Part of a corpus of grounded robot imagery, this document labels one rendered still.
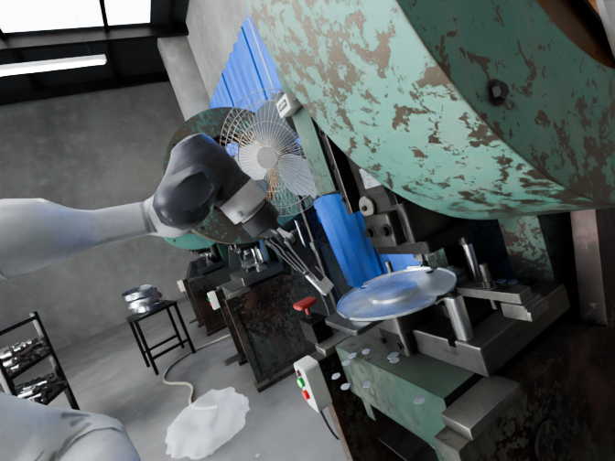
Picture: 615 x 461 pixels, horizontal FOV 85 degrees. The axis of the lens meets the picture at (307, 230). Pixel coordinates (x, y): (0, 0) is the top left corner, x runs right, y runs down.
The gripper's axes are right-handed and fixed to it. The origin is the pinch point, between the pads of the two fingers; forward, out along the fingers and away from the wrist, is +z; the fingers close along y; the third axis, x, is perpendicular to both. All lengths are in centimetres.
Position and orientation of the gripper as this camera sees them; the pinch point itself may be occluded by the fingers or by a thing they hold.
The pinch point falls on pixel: (318, 279)
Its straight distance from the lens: 74.1
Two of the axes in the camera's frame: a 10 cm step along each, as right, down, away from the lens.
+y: 4.4, -0.6, -8.9
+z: 6.5, 7.1, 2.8
